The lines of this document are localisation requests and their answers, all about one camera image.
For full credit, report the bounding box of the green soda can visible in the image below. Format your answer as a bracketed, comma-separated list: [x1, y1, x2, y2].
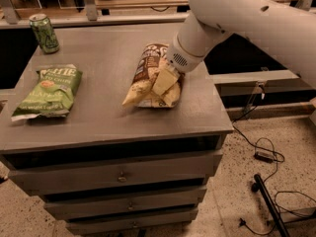
[29, 14, 59, 53]

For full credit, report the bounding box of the black floor cable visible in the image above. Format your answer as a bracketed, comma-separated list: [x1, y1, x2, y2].
[232, 82, 316, 236]

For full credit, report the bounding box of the grey drawer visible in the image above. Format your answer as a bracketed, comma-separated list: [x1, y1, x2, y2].
[66, 207, 198, 235]
[9, 150, 222, 196]
[44, 186, 206, 220]

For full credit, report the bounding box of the black power adapter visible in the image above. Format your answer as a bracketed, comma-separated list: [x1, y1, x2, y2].
[254, 151, 274, 163]

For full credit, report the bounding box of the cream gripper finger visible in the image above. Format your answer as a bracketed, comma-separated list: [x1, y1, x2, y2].
[152, 65, 180, 96]

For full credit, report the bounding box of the black stand leg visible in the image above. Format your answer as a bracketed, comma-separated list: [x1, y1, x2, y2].
[254, 174, 290, 237]

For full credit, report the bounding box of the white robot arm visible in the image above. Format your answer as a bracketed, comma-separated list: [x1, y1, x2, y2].
[166, 0, 316, 88]

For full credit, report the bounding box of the grey drawer cabinet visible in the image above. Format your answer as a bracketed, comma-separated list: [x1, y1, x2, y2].
[1, 23, 232, 224]

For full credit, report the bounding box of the top grey drawer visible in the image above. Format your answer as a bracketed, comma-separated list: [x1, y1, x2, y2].
[9, 150, 222, 196]

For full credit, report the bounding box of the metal railing frame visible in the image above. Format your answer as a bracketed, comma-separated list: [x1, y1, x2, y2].
[0, 0, 316, 30]

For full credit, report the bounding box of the brown sea salt chip bag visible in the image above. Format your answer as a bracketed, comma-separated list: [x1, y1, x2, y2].
[122, 43, 184, 108]

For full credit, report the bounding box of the green jalapeno chip bag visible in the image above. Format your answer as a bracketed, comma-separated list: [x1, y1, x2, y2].
[11, 64, 82, 121]

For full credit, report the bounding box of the middle grey drawer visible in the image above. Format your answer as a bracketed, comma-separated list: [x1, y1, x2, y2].
[44, 186, 206, 220]

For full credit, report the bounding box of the bottom grey drawer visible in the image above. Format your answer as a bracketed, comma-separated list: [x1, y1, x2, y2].
[66, 207, 198, 235]

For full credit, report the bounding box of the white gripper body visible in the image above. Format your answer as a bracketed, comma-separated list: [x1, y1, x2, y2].
[166, 36, 202, 73]

